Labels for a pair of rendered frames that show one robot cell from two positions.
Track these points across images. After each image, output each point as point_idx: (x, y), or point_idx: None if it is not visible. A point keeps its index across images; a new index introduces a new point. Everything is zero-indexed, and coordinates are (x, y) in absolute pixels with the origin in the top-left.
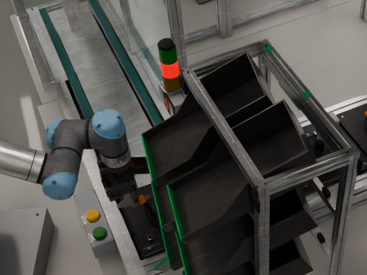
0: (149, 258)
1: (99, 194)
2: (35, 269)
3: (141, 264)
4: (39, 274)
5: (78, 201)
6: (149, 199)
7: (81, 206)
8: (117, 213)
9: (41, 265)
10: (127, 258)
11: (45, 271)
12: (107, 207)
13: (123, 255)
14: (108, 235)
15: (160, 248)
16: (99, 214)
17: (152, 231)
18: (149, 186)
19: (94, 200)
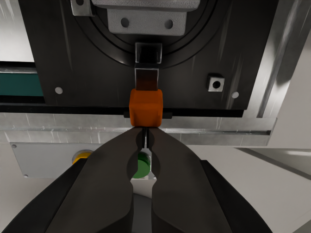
0: (250, 100)
1: (31, 137)
2: (149, 232)
3: (250, 119)
4: (148, 216)
5: (40, 173)
6: (98, 39)
7: (56, 173)
8: (97, 119)
9: (136, 211)
10: (219, 137)
11: (135, 195)
12: (72, 133)
13: (208, 142)
14: (148, 151)
15: (254, 70)
16: (88, 152)
17: (193, 70)
18: (33, 13)
19: (46, 150)
